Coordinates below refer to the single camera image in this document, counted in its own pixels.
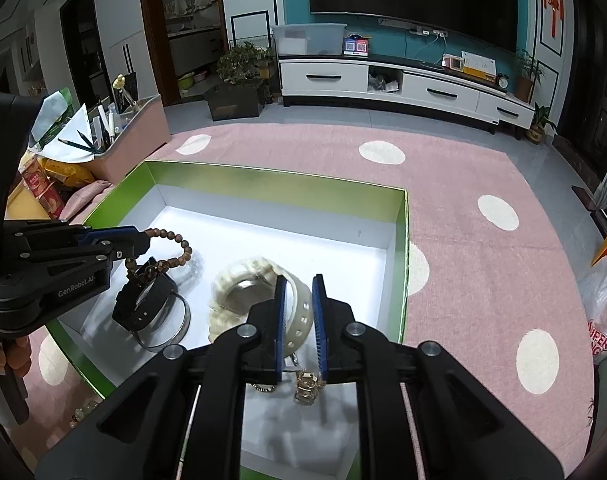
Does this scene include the yellow snack packet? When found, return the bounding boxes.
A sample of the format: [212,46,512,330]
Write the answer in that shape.
[38,157,97,186]

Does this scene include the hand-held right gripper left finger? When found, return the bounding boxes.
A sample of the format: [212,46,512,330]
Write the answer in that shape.
[35,275,290,480]

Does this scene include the white wristwatch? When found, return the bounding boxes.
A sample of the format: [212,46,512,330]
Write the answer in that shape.
[207,256,317,356]

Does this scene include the white paper sheet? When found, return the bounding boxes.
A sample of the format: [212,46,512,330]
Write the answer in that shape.
[36,105,97,163]

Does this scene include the blue and red signs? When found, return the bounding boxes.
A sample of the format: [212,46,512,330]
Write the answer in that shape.
[344,35,371,57]

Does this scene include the white television cabinet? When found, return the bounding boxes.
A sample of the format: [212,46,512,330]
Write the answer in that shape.
[278,55,537,136]

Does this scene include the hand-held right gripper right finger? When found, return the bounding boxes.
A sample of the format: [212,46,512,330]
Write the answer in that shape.
[311,274,564,480]

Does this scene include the white desk calendar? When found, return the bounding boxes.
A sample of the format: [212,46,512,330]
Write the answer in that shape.
[461,51,497,81]

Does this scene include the brown wooden bead bracelet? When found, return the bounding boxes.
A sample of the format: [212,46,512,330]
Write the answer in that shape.
[125,228,197,286]

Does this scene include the red snack boxes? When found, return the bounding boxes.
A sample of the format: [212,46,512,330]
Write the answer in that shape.
[21,157,64,218]

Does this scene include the potted plant in yellow pot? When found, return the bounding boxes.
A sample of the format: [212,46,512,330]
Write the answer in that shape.
[526,102,559,145]

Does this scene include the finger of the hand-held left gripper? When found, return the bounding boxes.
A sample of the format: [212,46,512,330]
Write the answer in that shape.
[4,220,140,248]
[21,232,153,273]

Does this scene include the black wristwatch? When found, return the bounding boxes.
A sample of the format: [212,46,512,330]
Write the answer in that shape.
[112,257,179,333]

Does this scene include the green and white bag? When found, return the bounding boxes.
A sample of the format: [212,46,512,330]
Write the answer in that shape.
[31,89,74,151]

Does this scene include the bushy plant in dark planter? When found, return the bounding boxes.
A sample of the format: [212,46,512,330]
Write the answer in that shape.
[204,42,277,122]

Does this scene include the gold ring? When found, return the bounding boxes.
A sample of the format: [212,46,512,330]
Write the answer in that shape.
[294,370,327,406]

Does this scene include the silver metal bangle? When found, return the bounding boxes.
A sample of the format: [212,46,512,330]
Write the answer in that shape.
[134,290,192,353]

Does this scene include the green cardboard box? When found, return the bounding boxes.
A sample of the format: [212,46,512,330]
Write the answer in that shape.
[46,160,410,480]

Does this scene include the clear plastic storage box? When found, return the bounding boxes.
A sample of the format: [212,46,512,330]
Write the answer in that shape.
[272,23,347,57]

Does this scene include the white plastic shopping bag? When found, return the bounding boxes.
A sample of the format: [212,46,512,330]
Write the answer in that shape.
[578,252,607,366]

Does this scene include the potted plant in tall pot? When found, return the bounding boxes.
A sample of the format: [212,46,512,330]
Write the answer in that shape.
[513,49,547,103]

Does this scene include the pink polka dot tablecloth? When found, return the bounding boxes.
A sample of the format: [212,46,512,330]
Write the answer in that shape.
[14,127,597,480]

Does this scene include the green plastic basin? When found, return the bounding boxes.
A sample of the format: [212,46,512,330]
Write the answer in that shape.
[176,72,209,93]

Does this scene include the pale bead bracelet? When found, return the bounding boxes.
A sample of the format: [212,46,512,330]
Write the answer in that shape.
[68,399,104,428]

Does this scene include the person's left hand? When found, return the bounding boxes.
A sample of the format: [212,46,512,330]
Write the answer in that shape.
[0,334,32,377]

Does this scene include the pink desk organizer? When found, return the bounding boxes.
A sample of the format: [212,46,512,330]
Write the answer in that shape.
[91,94,173,183]

